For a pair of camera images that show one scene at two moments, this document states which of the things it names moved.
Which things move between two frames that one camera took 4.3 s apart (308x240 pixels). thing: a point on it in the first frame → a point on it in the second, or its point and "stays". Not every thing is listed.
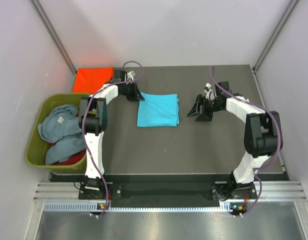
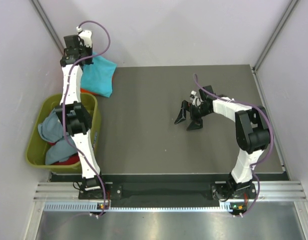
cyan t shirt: x=158 y=110 → x=97 y=77
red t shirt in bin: x=74 y=159 stays
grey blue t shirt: x=63 y=121 stays
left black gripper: x=135 y=95 → x=89 y=50
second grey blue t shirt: x=63 y=149 stays
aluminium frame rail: x=265 y=104 stays
